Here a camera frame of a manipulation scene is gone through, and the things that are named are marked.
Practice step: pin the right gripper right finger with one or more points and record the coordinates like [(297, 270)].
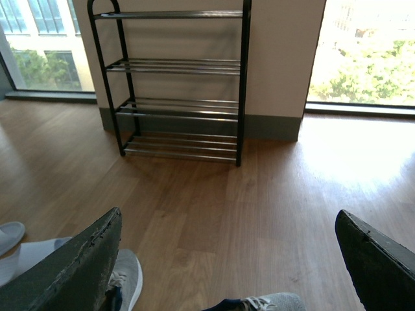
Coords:
[(381, 270)]

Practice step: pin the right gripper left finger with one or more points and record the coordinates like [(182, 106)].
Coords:
[(75, 276)]

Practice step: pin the grey knit sneaker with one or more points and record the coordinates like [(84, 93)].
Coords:
[(126, 282), (276, 301)]

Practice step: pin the black metal shoe rack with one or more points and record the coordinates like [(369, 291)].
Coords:
[(127, 109)]

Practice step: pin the light blue slide slipper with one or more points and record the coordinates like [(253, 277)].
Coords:
[(11, 235)]

